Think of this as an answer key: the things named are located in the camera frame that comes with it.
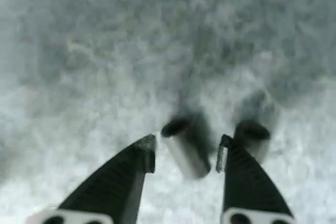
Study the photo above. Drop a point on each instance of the metal cylindrical sleeve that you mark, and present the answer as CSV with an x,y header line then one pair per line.
x,y
187,150
256,141

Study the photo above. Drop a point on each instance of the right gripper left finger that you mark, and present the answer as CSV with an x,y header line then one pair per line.
x,y
110,182

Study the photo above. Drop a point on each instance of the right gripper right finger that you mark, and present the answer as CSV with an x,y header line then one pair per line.
x,y
241,182

